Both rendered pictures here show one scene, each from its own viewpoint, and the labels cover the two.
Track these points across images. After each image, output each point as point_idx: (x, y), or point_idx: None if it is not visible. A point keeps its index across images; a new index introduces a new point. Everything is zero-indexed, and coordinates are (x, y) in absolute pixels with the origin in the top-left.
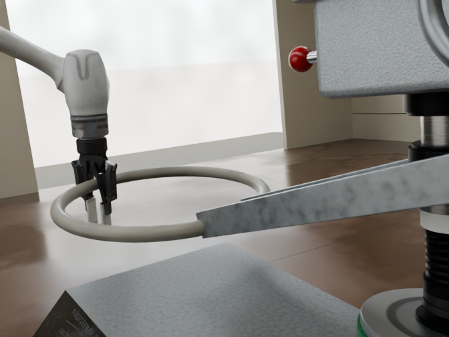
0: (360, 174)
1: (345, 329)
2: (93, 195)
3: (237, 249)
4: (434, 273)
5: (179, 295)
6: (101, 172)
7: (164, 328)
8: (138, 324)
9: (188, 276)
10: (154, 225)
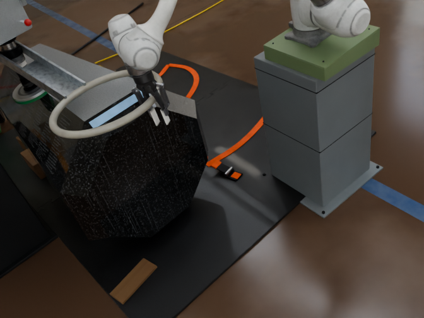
0: (32, 50)
1: None
2: (161, 110)
3: (79, 116)
4: None
5: (101, 88)
6: (146, 94)
7: None
8: None
9: (99, 96)
10: (102, 76)
